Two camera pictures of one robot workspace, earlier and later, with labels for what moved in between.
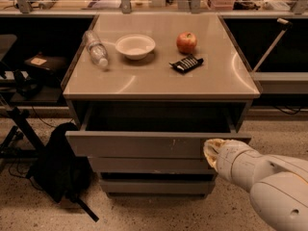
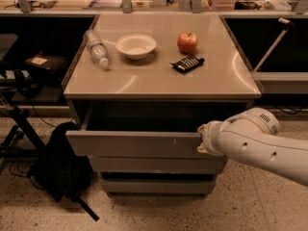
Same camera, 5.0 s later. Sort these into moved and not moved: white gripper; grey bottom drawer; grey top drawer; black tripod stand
Moved: white gripper
Not moved: grey top drawer; black tripod stand; grey bottom drawer
